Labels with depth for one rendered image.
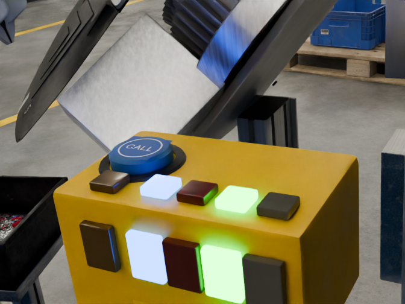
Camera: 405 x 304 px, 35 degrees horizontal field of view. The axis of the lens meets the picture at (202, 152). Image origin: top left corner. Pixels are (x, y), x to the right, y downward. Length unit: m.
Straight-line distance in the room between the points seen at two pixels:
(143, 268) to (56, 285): 1.91
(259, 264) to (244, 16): 0.42
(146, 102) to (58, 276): 1.61
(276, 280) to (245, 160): 0.09
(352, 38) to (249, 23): 3.24
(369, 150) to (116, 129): 2.29
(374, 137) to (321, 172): 2.73
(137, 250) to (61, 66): 0.58
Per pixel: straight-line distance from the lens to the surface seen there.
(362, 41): 3.91
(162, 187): 0.36
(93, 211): 0.38
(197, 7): 0.77
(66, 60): 0.91
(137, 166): 0.39
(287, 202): 0.34
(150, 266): 0.37
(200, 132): 0.84
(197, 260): 0.35
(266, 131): 0.90
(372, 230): 2.38
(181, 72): 0.77
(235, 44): 0.72
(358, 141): 3.06
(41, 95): 0.93
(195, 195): 0.35
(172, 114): 0.76
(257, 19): 0.71
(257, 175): 0.38
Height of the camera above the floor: 1.24
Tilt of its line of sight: 24 degrees down
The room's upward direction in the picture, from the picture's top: 7 degrees counter-clockwise
